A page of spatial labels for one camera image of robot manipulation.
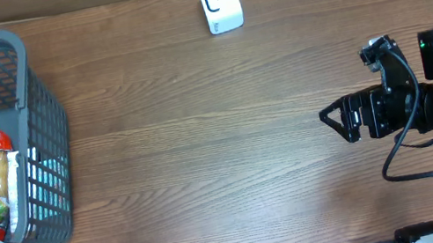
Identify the teal wet wipes pack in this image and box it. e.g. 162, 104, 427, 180
26, 147, 71, 220

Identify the white tube gold cap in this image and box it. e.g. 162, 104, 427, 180
7, 151, 19, 234

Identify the white barcode scanner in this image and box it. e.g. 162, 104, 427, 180
201, 0, 245, 35

